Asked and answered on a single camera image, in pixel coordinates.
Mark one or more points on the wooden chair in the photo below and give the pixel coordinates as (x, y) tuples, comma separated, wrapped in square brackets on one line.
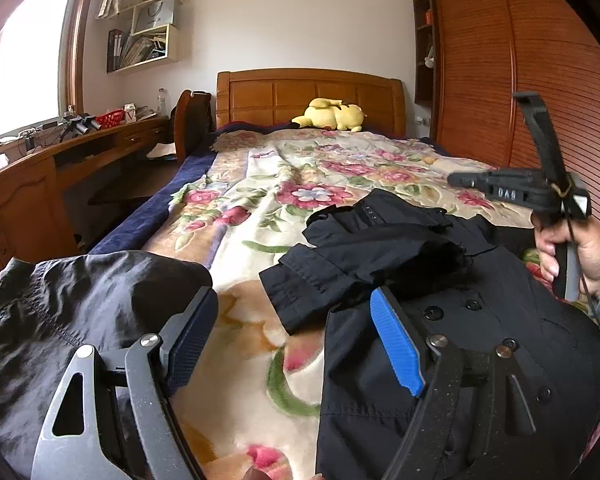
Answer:
[(185, 120)]

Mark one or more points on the window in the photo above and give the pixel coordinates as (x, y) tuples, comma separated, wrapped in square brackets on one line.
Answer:
[(25, 60)]

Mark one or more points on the white paper bag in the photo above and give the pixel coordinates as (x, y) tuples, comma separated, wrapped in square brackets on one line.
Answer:
[(155, 16)]

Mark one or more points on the black tripod gadget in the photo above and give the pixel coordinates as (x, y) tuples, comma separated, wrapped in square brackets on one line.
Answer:
[(80, 125)]

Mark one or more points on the white wall socket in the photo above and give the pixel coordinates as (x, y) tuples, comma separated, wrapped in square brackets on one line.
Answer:
[(421, 120)]

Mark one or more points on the clear water bottle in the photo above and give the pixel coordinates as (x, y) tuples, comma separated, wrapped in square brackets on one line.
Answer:
[(161, 102)]

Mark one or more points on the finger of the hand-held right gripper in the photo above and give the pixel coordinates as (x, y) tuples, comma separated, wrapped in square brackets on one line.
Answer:
[(540, 130), (505, 187)]

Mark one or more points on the yellow plush toy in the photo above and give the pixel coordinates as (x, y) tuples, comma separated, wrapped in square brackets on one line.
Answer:
[(336, 116)]

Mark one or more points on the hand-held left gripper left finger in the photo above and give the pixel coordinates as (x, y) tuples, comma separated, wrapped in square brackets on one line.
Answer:
[(195, 332)]

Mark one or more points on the white carton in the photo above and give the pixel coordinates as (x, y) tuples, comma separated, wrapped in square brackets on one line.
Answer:
[(130, 114)]

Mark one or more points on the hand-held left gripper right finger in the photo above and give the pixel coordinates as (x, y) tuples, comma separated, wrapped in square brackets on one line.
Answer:
[(397, 342)]

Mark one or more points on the red plastic basket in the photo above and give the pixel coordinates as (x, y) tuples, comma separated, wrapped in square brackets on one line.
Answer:
[(111, 119)]

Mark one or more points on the floral blanket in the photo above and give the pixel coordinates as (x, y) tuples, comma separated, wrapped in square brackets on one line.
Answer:
[(260, 240)]

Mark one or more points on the loose papers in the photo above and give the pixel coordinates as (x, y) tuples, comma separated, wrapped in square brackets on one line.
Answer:
[(161, 151)]

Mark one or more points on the wooden desk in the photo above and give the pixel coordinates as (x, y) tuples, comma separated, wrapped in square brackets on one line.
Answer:
[(25, 195)]

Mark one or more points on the person's right hand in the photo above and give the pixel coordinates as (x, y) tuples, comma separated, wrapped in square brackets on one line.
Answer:
[(597, 255)]

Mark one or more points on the dark wooden niche shelf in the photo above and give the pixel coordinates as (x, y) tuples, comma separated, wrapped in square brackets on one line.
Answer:
[(424, 50)]

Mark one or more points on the dark blue bed sheet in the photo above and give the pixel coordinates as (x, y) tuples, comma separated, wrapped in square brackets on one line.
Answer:
[(145, 210)]

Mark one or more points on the wooden bed headboard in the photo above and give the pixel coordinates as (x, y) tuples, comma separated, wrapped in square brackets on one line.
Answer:
[(290, 97)]

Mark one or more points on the row of books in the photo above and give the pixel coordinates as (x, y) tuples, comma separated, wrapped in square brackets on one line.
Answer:
[(130, 50)]

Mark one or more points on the black buttoned coat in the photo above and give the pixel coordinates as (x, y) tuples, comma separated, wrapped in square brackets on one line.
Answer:
[(360, 260)]

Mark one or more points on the wooden slatted wardrobe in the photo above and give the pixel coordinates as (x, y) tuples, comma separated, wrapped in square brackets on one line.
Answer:
[(520, 60)]

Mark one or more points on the shiny black jacket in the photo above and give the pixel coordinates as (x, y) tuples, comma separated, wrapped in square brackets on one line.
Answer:
[(80, 300)]

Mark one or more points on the white wall shelf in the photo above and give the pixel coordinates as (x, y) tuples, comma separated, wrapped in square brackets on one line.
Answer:
[(172, 45)]

